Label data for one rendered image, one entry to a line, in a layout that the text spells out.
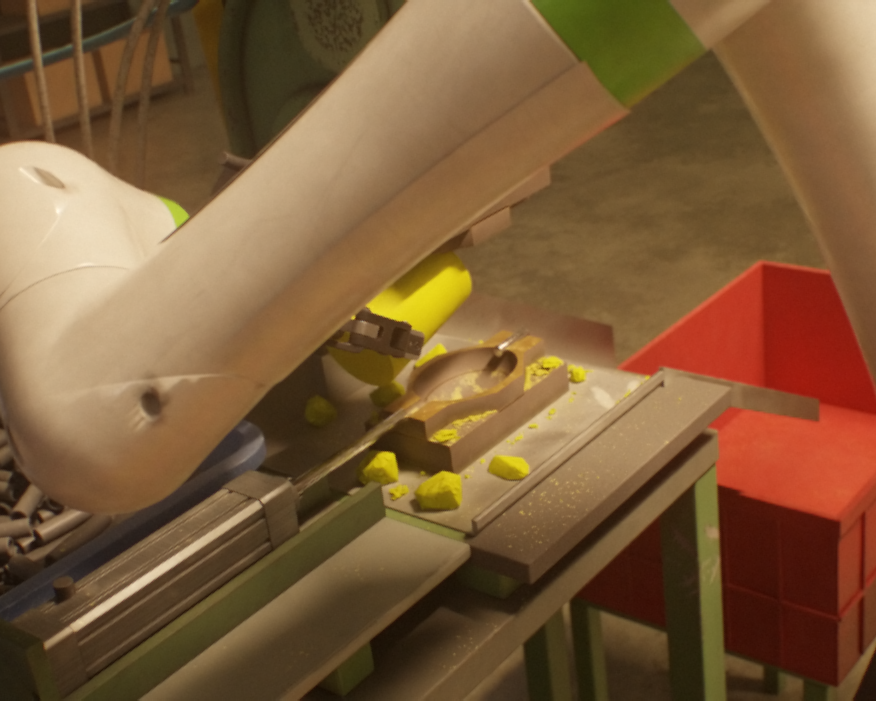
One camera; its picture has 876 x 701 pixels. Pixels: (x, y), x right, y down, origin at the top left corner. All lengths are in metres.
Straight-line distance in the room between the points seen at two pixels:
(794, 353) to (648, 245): 2.21
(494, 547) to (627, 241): 3.37
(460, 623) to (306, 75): 0.45
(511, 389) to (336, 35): 0.32
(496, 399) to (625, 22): 0.55
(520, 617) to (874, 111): 0.43
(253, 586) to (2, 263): 0.31
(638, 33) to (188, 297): 0.25
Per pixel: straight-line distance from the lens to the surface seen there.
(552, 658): 1.68
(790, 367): 2.12
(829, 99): 0.82
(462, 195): 0.64
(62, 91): 6.74
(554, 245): 4.35
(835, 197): 0.85
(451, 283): 1.05
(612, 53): 0.61
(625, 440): 1.11
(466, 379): 1.18
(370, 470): 1.07
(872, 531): 1.55
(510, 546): 0.99
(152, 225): 0.82
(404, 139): 0.62
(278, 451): 1.16
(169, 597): 0.92
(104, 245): 0.76
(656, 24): 0.61
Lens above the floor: 1.54
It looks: 25 degrees down
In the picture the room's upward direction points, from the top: 8 degrees counter-clockwise
